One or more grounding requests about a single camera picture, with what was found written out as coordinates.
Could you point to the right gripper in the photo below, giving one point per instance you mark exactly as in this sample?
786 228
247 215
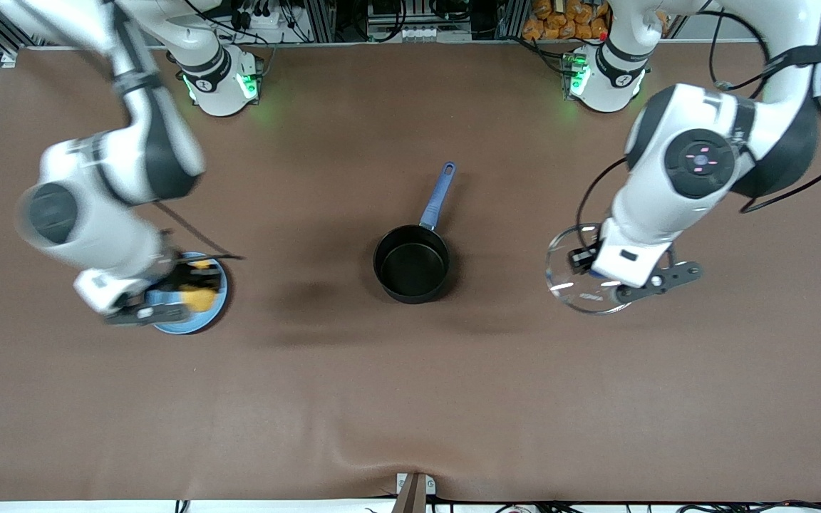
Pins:
181 273

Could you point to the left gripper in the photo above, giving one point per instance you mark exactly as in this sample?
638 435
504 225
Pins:
583 258

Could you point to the yellow potato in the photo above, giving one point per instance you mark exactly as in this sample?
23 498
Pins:
200 301

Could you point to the glass lid with blue knob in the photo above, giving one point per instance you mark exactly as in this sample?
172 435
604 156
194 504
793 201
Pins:
560 279

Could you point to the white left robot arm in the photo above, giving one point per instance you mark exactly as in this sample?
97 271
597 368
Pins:
667 206

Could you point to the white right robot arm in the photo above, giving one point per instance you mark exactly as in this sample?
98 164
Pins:
97 221

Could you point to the blue round plate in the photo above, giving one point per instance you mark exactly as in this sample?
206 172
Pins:
218 308

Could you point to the small electronics box at base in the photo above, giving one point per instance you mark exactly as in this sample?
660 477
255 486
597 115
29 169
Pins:
571 75

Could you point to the brown table cover cloth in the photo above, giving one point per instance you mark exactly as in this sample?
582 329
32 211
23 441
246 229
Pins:
410 399

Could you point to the orange snack bag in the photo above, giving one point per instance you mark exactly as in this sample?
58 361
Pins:
553 25

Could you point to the white power strip black plugs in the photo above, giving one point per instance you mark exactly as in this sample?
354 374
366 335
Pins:
268 21

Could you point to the small white power strip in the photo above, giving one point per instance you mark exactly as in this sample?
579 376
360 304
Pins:
421 33

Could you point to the black box device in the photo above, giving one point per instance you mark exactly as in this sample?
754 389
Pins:
389 8

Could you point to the aluminium frame post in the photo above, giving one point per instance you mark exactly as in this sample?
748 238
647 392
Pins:
321 18
514 18

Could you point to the brown post with white clamp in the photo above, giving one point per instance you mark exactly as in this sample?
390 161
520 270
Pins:
414 495

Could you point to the white table corner bracket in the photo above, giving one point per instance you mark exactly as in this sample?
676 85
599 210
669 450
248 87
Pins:
9 57

